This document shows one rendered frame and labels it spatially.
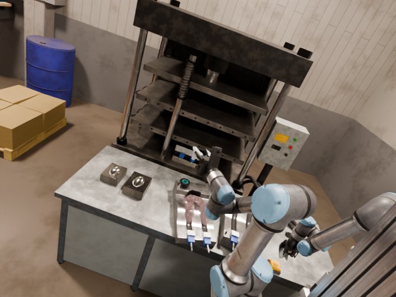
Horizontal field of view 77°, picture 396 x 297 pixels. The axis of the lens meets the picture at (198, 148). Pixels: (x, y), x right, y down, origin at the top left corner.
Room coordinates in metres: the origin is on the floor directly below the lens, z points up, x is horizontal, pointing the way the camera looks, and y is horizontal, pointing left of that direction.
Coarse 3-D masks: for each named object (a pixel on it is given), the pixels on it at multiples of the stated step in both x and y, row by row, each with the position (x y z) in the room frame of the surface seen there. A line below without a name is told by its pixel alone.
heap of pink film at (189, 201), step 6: (186, 198) 1.43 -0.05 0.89; (192, 198) 1.43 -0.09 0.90; (198, 198) 1.46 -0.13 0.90; (186, 204) 1.33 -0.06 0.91; (192, 204) 1.35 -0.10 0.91; (198, 204) 1.40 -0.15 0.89; (204, 204) 1.40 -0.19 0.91; (186, 210) 1.28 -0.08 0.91; (192, 210) 1.30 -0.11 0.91; (186, 216) 1.26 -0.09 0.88; (192, 216) 1.27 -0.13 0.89; (204, 216) 1.30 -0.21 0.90; (204, 222) 1.28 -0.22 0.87
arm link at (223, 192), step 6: (216, 180) 0.91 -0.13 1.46; (222, 180) 0.91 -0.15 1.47; (216, 186) 0.88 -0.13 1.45; (222, 186) 0.87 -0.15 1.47; (228, 186) 0.88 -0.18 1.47; (216, 192) 0.87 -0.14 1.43; (222, 192) 0.85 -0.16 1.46; (228, 192) 0.85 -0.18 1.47; (234, 192) 0.87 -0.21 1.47; (216, 198) 0.86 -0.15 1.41; (222, 198) 0.83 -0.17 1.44; (228, 198) 0.84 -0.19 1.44; (234, 198) 0.86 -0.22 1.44
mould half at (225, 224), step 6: (222, 216) 1.46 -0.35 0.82; (228, 216) 1.41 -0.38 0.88; (240, 216) 1.44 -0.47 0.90; (246, 216) 1.46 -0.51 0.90; (252, 216) 1.47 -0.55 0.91; (222, 222) 1.38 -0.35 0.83; (228, 222) 1.35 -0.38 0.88; (240, 222) 1.39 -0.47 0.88; (222, 228) 1.31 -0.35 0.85; (228, 228) 1.28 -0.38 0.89; (240, 228) 1.33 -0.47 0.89; (222, 234) 1.24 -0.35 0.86; (228, 234) 1.23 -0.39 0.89; (240, 234) 1.27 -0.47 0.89; (222, 240) 1.20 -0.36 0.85; (228, 240) 1.20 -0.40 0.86; (228, 246) 1.20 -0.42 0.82; (234, 246) 1.20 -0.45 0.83
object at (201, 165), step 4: (204, 156) 1.06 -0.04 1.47; (200, 160) 1.05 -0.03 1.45; (204, 160) 1.03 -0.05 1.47; (208, 160) 1.04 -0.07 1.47; (196, 164) 1.05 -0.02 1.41; (200, 164) 1.05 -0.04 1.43; (204, 164) 1.02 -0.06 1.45; (196, 168) 1.04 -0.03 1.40; (200, 168) 1.02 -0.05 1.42; (204, 168) 1.02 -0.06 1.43; (204, 172) 1.01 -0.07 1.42; (208, 172) 0.97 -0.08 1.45; (204, 176) 0.99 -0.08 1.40; (204, 180) 0.98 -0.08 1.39
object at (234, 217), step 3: (249, 213) 1.49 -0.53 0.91; (234, 216) 1.43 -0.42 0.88; (249, 216) 1.47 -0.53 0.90; (234, 219) 1.40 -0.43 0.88; (246, 219) 1.43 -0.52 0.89; (249, 219) 1.45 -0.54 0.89; (234, 222) 1.38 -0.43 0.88; (246, 222) 1.42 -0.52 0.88; (249, 222) 1.43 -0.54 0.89; (231, 225) 1.33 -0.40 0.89; (234, 225) 1.34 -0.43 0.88; (246, 225) 1.39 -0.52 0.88; (231, 228) 1.30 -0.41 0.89; (234, 228) 1.31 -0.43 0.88; (246, 228) 1.36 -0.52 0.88
